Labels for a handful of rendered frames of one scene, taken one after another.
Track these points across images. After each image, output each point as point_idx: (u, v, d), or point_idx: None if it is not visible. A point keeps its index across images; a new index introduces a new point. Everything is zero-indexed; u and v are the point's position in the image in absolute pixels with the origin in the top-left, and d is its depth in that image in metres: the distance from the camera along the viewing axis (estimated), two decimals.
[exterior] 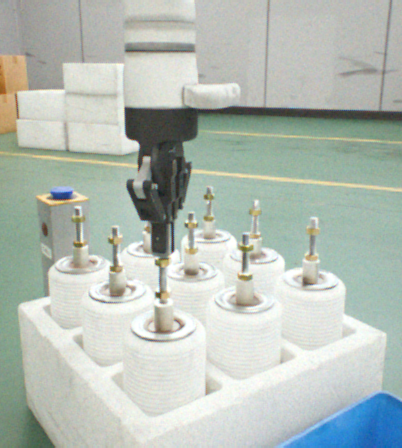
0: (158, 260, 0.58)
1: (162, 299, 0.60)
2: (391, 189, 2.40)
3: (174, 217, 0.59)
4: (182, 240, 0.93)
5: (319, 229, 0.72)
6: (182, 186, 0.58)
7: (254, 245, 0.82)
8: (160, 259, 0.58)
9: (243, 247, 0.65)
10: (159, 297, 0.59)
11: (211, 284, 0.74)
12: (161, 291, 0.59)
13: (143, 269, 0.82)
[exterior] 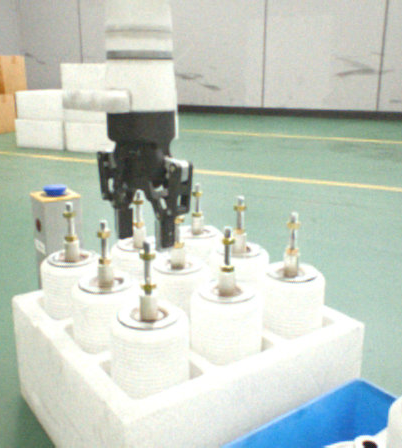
0: (153, 253, 0.62)
1: (151, 290, 0.64)
2: (384, 188, 2.43)
3: (165, 220, 0.58)
4: None
5: (299, 224, 0.75)
6: (148, 188, 0.57)
7: (239, 240, 0.85)
8: (153, 252, 0.62)
9: (225, 241, 0.68)
10: (155, 287, 0.63)
11: (196, 277, 0.77)
12: (153, 281, 0.63)
13: (132, 263, 0.86)
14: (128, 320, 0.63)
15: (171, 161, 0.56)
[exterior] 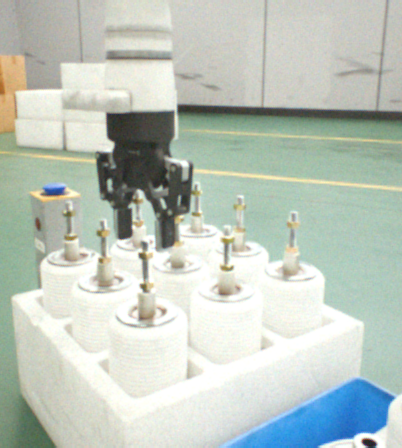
0: (150, 252, 0.62)
1: (149, 289, 0.64)
2: (384, 188, 2.43)
3: (165, 220, 0.58)
4: None
5: (299, 223, 0.75)
6: (148, 188, 0.57)
7: (239, 239, 0.85)
8: (150, 251, 0.62)
9: (225, 239, 0.68)
10: (152, 287, 0.63)
11: (196, 276, 0.77)
12: (150, 281, 0.63)
13: (132, 262, 0.86)
14: (129, 305, 0.66)
15: (171, 161, 0.56)
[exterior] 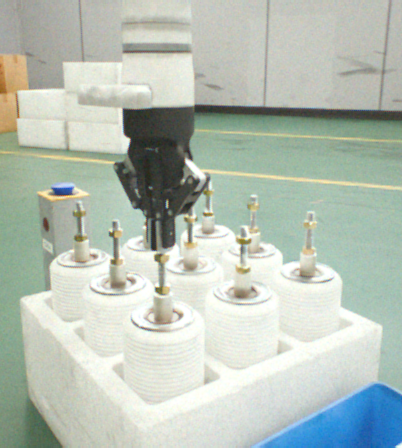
0: (165, 255, 0.60)
1: (165, 293, 0.62)
2: (390, 187, 2.41)
3: (165, 220, 0.58)
4: (181, 235, 0.94)
5: (316, 223, 0.73)
6: (158, 190, 0.56)
7: (252, 240, 0.83)
8: (166, 254, 0.60)
9: (241, 240, 0.66)
10: (167, 291, 0.61)
11: (210, 278, 0.75)
12: (166, 285, 0.61)
13: (143, 263, 0.84)
14: (138, 315, 0.62)
15: (191, 169, 0.54)
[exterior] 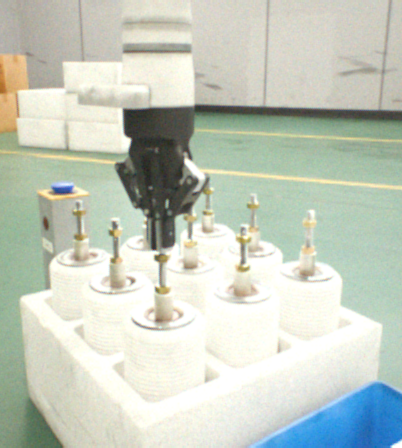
0: (164, 256, 0.60)
1: None
2: (390, 187, 2.41)
3: (165, 220, 0.58)
4: (181, 234, 0.94)
5: (316, 222, 0.73)
6: (158, 190, 0.56)
7: (252, 239, 0.83)
8: (165, 255, 0.60)
9: (241, 239, 0.66)
10: (166, 292, 0.61)
11: (209, 276, 0.75)
12: (165, 285, 0.61)
13: (143, 262, 0.84)
14: (140, 318, 0.61)
15: (190, 169, 0.54)
